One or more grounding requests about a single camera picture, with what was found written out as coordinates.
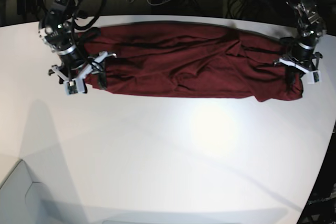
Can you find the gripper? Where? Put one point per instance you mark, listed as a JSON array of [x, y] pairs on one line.
[[65, 43], [300, 48]]

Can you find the dark red long-sleeve t-shirt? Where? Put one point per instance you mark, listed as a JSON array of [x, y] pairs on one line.
[[190, 60]]

